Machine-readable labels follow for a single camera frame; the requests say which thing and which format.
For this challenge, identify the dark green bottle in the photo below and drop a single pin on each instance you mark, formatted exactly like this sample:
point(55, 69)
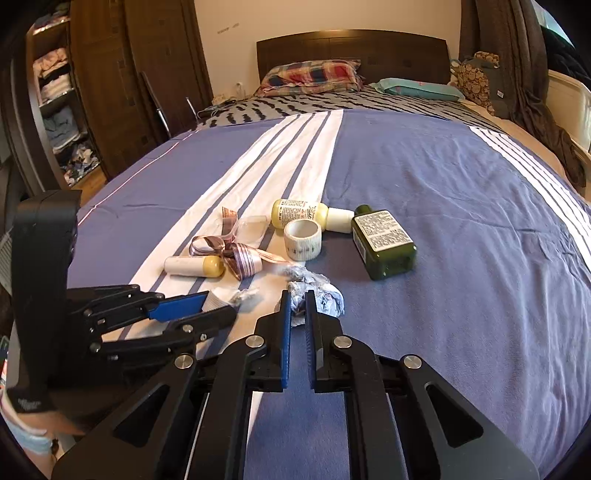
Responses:
point(388, 259)

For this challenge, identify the plaid pillow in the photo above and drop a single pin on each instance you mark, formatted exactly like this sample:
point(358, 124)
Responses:
point(309, 74)

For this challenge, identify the person's left forearm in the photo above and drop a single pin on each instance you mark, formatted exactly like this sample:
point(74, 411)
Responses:
point(60, 422)

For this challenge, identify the dark wooden headboard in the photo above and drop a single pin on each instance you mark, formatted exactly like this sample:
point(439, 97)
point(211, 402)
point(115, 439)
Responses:
point(401, 53)

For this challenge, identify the clear plastic packet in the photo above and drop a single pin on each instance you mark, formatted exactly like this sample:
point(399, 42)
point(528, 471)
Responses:
point(224, 297)

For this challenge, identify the open shelf with clothes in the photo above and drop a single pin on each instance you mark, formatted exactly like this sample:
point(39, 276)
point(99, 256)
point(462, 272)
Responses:
point(57, 87)

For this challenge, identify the striped pink ribbon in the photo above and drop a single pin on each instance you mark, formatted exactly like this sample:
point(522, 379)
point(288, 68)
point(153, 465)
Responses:
point(247, 261)

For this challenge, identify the blue white striped blanket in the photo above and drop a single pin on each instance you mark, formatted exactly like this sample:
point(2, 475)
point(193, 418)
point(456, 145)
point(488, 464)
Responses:
point(438, 184)

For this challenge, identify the blue-grey wrapper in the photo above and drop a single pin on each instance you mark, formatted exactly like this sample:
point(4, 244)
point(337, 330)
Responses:
point(325, 295)

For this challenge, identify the brown curtain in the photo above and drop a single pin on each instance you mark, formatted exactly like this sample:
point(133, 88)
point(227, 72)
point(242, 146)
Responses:
point(517, 55)

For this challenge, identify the cream fitted sheet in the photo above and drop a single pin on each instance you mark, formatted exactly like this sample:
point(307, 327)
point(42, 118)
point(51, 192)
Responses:
point(521, 134)

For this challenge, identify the dark padded jacket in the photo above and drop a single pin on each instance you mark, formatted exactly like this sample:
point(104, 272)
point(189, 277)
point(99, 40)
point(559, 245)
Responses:
point(558, 48)

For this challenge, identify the folded metal chair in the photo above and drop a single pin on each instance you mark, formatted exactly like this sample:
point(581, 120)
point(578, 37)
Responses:
point(159, 110)

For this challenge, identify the white storage box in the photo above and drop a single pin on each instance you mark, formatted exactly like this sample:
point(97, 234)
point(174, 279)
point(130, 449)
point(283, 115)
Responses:
point(570, 99)

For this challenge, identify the teal pillow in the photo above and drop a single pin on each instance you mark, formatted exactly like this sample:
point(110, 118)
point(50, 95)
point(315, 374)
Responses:
point(415, 87)

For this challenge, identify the brown patterned bag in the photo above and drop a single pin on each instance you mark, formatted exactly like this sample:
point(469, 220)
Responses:
point(478, 78)

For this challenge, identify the white tape roll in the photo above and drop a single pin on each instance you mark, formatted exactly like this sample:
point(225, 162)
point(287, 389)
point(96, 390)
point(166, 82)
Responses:
point(301, 248)

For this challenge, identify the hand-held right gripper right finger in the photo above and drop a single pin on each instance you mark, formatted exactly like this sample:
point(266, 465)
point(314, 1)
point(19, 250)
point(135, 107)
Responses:
point(311, 344)

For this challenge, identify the grey zebra pattern sheet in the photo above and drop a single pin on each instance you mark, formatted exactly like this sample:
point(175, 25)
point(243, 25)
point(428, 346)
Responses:
point(300, 104)

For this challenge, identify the cream tube with yellow cap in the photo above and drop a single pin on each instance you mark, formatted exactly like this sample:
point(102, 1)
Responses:
point(184, 266)

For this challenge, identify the yellow bottle with white cap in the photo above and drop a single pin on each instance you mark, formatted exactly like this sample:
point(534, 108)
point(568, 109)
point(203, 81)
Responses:
point(295, 213)

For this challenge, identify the white power strip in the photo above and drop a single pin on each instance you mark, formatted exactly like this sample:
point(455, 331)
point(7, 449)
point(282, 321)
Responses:
point(220, 98)

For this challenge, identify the dark wooden wardrobe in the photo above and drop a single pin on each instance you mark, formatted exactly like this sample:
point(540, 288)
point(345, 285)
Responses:
point(134, 69)

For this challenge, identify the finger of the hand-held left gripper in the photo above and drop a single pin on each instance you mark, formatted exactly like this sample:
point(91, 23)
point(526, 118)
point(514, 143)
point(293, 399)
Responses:
point(203, 323)
point(180, 305)

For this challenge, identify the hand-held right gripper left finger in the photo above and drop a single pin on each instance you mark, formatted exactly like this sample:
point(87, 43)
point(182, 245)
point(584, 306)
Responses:
point(286, 344)

